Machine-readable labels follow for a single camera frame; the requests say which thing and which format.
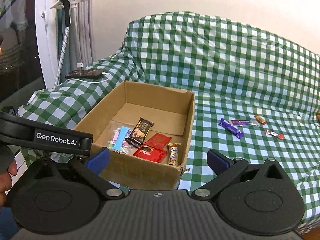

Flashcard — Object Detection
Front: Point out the small red white candy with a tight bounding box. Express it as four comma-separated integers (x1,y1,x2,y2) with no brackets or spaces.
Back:
264,129,285,140

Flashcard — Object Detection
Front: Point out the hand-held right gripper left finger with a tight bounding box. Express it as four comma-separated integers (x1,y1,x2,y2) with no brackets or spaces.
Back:
30,147,125,200

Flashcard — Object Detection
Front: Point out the black smartphone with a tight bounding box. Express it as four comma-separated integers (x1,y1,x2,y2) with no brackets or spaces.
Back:
65,69,103,79

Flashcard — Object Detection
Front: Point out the dark red packet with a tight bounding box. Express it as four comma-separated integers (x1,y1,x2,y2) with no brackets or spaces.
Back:
144,133,172,150

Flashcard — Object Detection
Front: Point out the person's left hand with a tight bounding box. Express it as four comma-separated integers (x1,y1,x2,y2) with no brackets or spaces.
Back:
0,159,18,207

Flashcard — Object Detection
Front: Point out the yellow cartoon snack packet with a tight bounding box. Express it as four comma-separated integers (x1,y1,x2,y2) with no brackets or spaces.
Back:
167,143,181,166

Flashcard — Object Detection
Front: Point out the dark brown chocolate bar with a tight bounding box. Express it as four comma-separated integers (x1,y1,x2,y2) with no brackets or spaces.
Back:
124,117,155,148

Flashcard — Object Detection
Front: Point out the grey curtain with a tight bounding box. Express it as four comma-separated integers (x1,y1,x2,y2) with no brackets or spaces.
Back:
69,0,97,70

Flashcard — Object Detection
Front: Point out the clear plastic candy bag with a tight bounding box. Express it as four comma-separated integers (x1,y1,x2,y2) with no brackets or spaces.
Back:
106,122,135,155

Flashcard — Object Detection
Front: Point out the purple snack bar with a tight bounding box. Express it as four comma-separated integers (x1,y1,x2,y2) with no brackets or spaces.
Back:
218,118,244,139

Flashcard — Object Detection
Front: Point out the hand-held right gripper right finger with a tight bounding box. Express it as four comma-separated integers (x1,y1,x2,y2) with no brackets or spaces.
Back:
191,149,287,200

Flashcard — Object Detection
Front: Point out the green checked cloth cover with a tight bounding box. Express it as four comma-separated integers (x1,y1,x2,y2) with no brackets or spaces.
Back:
16,11,320,235

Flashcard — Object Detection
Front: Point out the light blue stick packet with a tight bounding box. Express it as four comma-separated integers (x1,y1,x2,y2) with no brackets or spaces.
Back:
112,126,132,151

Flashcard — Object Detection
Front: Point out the purple and silver snack packet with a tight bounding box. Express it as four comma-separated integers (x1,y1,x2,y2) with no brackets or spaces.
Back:
229,119,258,127

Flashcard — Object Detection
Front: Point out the white door frame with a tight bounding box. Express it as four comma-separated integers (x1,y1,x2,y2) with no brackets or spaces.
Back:
35,0,60,90

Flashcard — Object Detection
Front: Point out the bright red snack packet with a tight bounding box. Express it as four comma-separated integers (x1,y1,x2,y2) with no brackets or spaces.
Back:
132,144,167,163

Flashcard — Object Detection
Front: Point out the brown cardboard box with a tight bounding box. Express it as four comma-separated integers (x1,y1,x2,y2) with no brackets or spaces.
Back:
74,81,195,190

